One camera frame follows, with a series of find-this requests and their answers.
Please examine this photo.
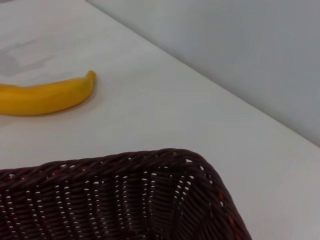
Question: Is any yellow banana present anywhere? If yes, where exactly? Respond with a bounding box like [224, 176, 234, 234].
[0, 70, 97, 116]

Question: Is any black woven plastic basket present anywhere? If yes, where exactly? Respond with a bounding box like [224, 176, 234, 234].
[0, 148, 251, 240]

